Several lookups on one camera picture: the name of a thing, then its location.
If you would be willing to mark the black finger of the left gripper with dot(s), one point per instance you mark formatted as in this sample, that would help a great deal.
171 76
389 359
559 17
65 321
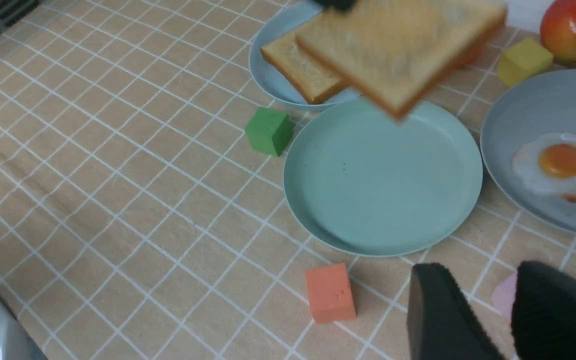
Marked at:
342 6

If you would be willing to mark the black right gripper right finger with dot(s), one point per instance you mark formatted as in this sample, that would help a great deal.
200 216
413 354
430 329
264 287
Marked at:
543 317

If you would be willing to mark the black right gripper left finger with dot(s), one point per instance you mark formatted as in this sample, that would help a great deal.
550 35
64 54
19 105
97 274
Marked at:
441 324

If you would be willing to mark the toast slice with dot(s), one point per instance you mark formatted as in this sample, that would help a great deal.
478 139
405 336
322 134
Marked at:
395 51
314 83

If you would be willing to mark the pink cube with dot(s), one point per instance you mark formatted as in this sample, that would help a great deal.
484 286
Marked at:
503 296

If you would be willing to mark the light blue left plate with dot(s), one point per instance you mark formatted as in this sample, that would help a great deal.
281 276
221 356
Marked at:
269 79

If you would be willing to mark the orange-red cube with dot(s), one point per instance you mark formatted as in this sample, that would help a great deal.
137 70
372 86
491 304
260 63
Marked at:
330 295

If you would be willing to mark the green cube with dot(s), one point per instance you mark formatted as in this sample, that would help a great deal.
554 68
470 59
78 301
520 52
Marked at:
269 131

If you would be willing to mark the fried egg front left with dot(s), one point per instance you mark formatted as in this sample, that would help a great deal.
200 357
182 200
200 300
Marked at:
546 166

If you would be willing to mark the mint green centre plate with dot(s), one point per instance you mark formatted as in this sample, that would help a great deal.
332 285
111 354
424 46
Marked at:
364 184

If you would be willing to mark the yellow cube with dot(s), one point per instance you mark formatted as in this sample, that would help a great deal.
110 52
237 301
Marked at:
523 60

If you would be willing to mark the grey-blue right plate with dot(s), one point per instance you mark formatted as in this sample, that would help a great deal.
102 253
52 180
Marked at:
542 104

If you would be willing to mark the checkered tan tablecloth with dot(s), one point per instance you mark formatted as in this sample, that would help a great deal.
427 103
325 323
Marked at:
137 223

